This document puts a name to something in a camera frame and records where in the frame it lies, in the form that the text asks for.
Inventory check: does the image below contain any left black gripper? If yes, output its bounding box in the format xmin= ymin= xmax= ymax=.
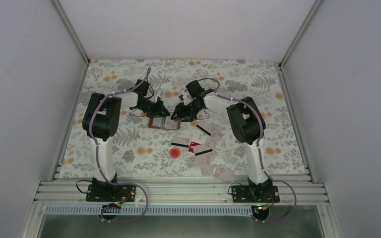
xmin=136 ymin=99 xmax=170 ymax=119

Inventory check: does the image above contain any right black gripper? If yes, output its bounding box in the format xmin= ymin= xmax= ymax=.
xmin=171 ymin=101 xmax=202 ymax=122

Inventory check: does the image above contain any brown leather card holder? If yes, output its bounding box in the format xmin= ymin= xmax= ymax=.
xmin=148 ymin=117 xmax=180 ymax=131

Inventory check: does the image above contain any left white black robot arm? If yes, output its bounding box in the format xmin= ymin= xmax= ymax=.
xmin=82 ymin=79 xmax=170 ymax=201

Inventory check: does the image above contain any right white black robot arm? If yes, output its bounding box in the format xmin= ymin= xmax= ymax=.
xmin=171 ymin=80 xmax=272 ymax=202

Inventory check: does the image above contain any white card black stripe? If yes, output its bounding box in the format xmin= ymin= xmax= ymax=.
xmin=171 ymin=136 xmax=191 ymax=148

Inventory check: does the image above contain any red card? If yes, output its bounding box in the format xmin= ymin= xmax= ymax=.
xmin=188 ymin=141 xmax=200 ymax=153

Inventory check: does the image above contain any white pink card lowest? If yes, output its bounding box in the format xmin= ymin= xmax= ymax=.
xmin=213 ymin=167 xmax=235 ymax=182

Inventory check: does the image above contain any floral patterned table mat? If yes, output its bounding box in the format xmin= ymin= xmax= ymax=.
xmin=59 ymin=59 xmax=305 ymax=178

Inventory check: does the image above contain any red round spot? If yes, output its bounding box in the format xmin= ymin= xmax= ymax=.
xmin=169 ymin=147 xmax=181 ymax=159

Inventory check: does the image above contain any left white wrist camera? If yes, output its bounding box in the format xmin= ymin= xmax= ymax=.
xmin=154 ymin=92 xmax=162 ymax=103

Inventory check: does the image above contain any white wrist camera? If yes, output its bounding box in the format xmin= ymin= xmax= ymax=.
xmin=154 ymin=92 xmax=162 ymax=103
xmin=179 ymin=93 xmax=192 ymax=105

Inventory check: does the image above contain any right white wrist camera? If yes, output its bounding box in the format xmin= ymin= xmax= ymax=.
xmin=179 ymin=93 xmax=192 ymax=105

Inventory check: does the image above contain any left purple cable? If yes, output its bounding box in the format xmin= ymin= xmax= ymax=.
xmin=88 ymin=67 xmax=152 ymax=225

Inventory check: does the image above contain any purple cable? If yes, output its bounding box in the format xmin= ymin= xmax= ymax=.
xmin=88 ymin=67 xmax=152 ymax=225
xmin=190 ymin=77 xmax=298 ymax=224

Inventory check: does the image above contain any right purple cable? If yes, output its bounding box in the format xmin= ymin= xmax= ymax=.
xmin=190 ymin=77 xmax=298 ymax=224

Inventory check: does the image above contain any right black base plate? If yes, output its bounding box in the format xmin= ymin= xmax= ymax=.
xmin=230 ymin=185 xmax=280 ymax=203

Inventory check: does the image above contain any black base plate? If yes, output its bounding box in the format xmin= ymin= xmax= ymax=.
xmin=85 ymin=185 xmax=136 ymax=202
xmin=230 ymin=185 xmax=280 ymax=203

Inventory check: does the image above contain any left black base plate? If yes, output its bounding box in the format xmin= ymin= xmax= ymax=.
xmin=85 ymin=185 xmax=136 ymax=202

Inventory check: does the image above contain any aluminium rail frame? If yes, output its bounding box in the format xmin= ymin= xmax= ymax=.
xmin=34 ymin=178 xmax=329 ymax=205

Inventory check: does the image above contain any blue slotted cable duct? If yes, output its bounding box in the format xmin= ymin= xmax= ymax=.
xmin=43 ymin=204 xmax=252 ymax=217

